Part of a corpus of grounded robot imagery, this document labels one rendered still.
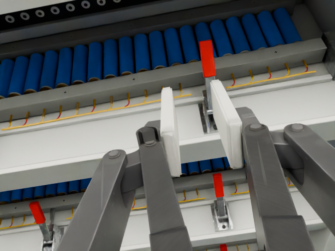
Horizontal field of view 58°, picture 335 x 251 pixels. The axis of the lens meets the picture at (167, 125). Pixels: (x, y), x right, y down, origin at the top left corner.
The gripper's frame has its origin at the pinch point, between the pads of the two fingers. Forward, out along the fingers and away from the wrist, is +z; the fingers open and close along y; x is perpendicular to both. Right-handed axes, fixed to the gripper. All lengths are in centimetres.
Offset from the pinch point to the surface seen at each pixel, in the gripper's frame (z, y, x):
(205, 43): 11.7, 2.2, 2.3
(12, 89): 18.0, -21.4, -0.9
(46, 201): 21.2, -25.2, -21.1
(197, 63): 16.8, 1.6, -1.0
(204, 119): 12.4, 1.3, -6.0
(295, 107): 12.4, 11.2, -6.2
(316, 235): 20.4, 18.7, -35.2
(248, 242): 25.6, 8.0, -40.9
